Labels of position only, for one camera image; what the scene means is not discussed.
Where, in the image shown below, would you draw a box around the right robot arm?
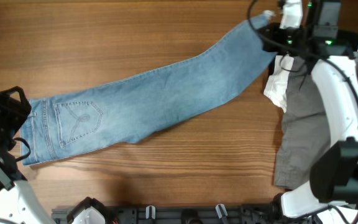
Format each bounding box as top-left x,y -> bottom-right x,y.
255,1 -> 358,223

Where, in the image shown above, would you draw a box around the grey cloth garment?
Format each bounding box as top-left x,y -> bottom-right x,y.
273,57 -> 331,189

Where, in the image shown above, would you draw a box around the light blue denim jeans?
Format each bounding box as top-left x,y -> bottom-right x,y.
22,14 -> 275,166

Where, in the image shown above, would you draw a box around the white cloth garment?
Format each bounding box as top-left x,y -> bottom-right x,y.
264,46 -> 358,113

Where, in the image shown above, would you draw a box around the black cloth garment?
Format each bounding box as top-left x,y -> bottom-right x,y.
267,29 -> 358,77

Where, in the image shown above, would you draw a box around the right black camera cable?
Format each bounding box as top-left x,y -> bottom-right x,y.
246,0 -> 358,224

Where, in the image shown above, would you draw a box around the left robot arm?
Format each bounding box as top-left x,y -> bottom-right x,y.
0,86 -> 109,223

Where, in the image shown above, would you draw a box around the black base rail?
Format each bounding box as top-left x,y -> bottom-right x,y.
50,203 -> 279,224

